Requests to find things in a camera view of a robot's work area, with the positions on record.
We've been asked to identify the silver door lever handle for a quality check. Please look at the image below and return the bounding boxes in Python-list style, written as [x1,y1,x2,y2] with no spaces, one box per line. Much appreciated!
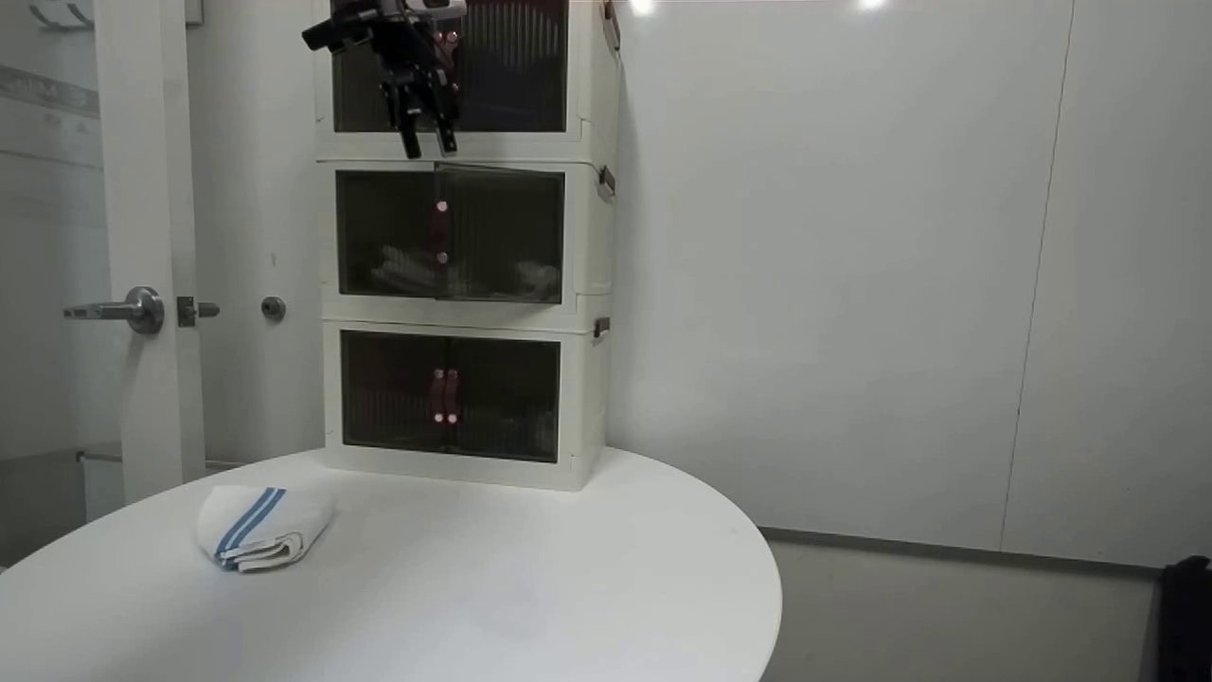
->
[68,285,166,339]

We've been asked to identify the black object at floor corner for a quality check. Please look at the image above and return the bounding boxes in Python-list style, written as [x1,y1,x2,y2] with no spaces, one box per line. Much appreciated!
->
[1155,557,1212,682]

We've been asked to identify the white towel with blue stripes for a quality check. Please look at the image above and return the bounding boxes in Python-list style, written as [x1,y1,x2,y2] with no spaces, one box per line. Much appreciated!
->
[194,487,335,576]

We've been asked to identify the top smoked cabinet doors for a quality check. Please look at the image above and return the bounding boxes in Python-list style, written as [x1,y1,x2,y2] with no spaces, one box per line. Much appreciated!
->
[333,0,566,134]

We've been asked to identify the white stacked cabinet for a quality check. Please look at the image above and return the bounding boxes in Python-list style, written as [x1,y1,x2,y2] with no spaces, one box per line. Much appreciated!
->
[301,0,621,489]

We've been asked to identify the bottom smoked cabinet doors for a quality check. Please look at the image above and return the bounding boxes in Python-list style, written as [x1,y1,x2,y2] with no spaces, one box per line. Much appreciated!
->
[342,331,560,461]

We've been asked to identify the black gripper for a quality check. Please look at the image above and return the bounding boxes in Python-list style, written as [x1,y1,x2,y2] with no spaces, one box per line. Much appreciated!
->
[301,0,467,161]

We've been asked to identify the smoked cabinet doors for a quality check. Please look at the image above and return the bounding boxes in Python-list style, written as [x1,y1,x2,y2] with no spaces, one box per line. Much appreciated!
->
[342,331,560,461]
[333,0,566,134]

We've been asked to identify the white round table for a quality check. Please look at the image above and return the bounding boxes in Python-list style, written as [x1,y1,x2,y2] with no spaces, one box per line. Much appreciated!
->
[0,450,785,682]

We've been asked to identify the round silver door knob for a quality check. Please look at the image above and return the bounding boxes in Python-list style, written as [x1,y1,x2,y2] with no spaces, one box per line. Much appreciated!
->
[260,295,289,326]

